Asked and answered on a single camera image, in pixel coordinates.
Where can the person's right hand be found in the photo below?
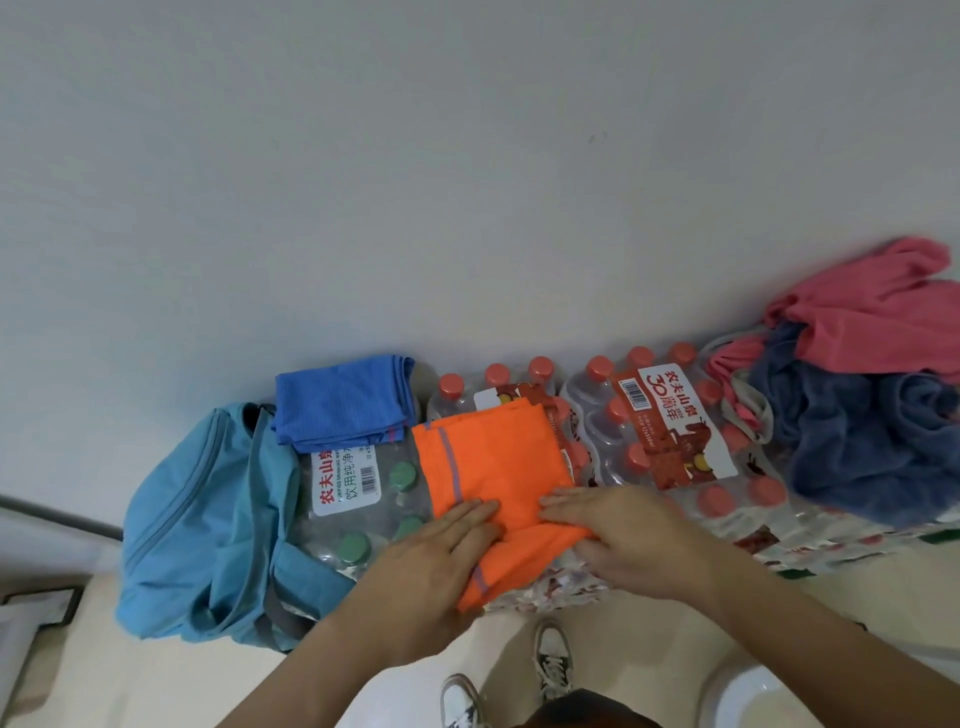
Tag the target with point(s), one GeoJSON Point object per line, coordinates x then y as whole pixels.
{"type": "Point", "coordinates": [637, 540]}

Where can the person's left hand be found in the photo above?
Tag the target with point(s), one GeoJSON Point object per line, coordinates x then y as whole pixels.
{"type": "Point", "coordinates": [405, 585]}

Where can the orange t-shirt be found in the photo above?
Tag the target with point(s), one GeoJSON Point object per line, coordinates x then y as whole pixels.
{"type": "Point", "coordinates": [495, 465]}

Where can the blue t-shirt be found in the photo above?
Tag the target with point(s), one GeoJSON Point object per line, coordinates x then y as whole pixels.
{"type": "Point", "coordinates": [345, 397]}

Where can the light blue backpack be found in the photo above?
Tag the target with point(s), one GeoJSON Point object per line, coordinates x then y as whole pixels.
{"type": "Point", "coordinates": [202, 525]}

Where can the grey-blue towel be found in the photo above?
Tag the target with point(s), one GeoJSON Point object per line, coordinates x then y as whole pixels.
{"type": "Point", "coordinates": [870, 442]}

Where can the person's right forearm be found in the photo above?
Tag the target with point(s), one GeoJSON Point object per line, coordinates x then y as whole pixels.
{"type": "Point", "coordinates": [840, 645]}

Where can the person's left forearm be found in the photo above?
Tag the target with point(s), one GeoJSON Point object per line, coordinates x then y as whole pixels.
{"type": "Point", "coordinates": [300, 682]}

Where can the person's dark shorts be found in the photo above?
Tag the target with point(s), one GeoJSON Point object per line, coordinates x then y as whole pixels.
{"type": "Point", "coordinates": [592, 712]}

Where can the stack of water bottle packs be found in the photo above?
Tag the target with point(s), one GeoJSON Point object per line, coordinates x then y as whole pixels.
{"type": "Point", "coordinates": [675, 450]}

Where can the white and black sneaker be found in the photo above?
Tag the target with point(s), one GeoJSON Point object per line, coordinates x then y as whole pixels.
{"type": "Point", "coordinates": [461, 703]}
{"type": "Point", "coordinates": [553, 660]}

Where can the white panel leaning on wall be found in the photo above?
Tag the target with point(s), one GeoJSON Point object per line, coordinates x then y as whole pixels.
{"type": "Point", "coordinates": [52, 532]}

